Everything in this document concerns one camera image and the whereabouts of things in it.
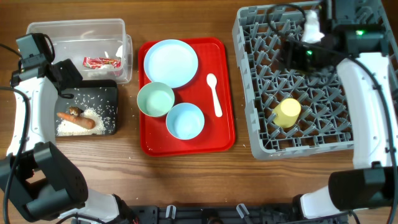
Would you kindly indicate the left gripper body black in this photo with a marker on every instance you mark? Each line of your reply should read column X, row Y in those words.
column 70, row 74

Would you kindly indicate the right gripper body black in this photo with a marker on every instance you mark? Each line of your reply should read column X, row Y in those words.
column 300, row 60

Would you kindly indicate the red snack wrapper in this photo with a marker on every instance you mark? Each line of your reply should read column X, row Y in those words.
column 100, row 63

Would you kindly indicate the brown food scrap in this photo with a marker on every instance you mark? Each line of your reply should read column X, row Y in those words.
column 75, row 111

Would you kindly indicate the orange carrot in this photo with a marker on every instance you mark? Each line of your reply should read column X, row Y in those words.
column 77, row 120

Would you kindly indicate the white rice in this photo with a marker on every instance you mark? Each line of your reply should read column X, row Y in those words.
column 66, row 128

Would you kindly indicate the white tissue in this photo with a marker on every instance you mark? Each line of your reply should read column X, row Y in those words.
column 119, row 52

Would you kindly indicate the yellow cup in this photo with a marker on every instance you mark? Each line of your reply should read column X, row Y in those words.
column 286, row 113

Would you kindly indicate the green bowl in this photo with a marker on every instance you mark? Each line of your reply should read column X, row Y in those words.
column 155, row 99

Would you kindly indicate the light blue bowl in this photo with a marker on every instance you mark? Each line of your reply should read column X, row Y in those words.
column 185, row 121

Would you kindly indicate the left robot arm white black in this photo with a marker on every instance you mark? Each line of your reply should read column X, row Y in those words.
column 36, row 177

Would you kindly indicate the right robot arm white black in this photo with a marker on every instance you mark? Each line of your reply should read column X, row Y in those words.
column 358, row 53

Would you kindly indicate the grey dishwasher rack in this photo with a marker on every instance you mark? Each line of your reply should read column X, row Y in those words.
column 323, row 124

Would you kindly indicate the clear plastic bin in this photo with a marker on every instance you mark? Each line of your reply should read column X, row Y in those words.
column 77, row 39

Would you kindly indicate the black tray bin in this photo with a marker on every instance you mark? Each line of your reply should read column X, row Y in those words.
column 98, row 100

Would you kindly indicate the white plastic spoon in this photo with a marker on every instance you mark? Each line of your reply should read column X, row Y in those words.
column 212, row 82

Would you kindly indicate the light blue plate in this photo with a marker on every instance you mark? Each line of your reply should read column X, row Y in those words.
column 172, row 62

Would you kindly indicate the red serving tray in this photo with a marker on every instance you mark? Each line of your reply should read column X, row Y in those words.
column 218, row 133

